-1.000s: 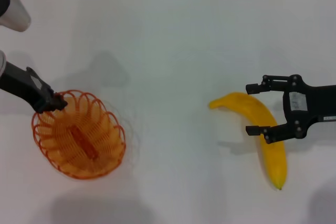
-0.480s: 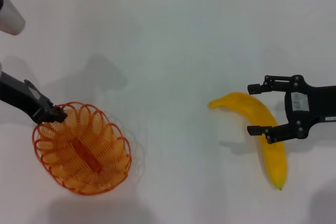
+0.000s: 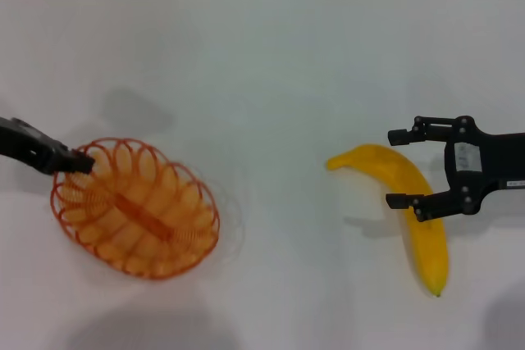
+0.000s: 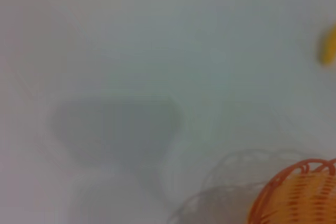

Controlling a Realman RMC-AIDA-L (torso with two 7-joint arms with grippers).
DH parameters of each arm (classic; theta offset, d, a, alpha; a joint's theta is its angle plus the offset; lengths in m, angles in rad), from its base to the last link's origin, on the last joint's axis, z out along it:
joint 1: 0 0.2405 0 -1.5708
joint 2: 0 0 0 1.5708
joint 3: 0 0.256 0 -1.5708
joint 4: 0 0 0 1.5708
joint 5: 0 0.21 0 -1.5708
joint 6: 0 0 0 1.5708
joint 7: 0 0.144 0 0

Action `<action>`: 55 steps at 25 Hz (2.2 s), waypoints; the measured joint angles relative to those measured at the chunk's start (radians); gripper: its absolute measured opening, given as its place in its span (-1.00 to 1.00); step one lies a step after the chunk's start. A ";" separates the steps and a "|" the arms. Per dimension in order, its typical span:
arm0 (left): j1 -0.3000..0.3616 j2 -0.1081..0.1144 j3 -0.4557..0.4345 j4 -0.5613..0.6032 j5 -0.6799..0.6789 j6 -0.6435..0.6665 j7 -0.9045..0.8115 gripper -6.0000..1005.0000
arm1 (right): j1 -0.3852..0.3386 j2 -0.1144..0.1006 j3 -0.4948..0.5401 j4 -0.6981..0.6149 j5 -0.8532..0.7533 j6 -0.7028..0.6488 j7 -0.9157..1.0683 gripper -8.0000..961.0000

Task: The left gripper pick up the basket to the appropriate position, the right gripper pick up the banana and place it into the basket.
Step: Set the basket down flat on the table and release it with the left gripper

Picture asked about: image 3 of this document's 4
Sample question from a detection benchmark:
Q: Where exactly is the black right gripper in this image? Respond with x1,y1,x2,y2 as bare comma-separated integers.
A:
386,116,525,224

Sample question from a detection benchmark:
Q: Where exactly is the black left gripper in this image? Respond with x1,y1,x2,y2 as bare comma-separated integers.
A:
0,116,95,176

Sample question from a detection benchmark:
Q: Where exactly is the orange wire basket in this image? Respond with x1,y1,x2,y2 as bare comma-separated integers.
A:
49,137,221,281

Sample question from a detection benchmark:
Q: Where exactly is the yellow banana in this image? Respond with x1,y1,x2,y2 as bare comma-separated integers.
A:
326,143,450,298

